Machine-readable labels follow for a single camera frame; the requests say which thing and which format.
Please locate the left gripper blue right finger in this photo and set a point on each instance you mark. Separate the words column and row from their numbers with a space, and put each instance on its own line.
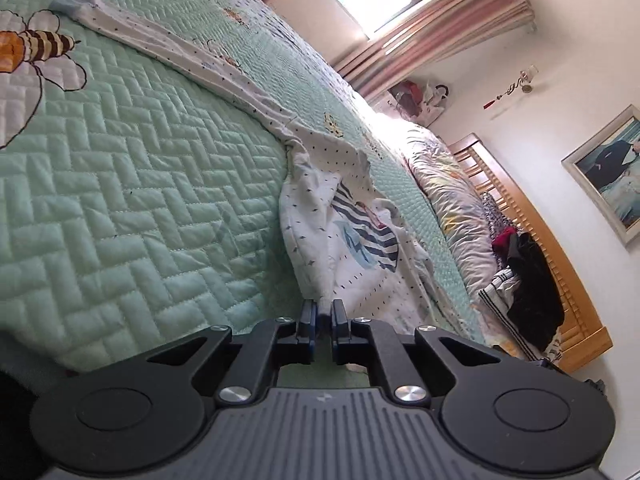
column 376, row 346

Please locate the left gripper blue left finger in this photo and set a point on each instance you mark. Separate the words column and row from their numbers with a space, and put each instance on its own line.
column 258, row 356

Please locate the white dotted baby garment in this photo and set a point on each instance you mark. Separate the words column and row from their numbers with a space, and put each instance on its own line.
column 347, row 242

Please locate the pile of dark clothes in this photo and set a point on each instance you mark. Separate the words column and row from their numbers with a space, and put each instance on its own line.
column 522, row 295

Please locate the floral folded duvet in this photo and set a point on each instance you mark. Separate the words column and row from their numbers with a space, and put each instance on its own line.
column 458, row 210

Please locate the green quilted bee bedspread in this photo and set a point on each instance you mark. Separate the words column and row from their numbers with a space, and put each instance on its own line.
column 137, row 207

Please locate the wooden bed headboard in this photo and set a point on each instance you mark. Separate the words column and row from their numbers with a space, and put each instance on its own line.
column 583, row 336

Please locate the nightstand clutter with plush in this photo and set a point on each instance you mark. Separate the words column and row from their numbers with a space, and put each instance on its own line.
column 422, row 105

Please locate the red hanging knot ornament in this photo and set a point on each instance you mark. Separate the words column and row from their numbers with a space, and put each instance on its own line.
column 502, row 95

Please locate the pink curtain right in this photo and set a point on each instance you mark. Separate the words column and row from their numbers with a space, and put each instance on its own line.
column 428, row 32

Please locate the framed wall picture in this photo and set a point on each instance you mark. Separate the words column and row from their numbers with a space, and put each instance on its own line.
column 606, row 167

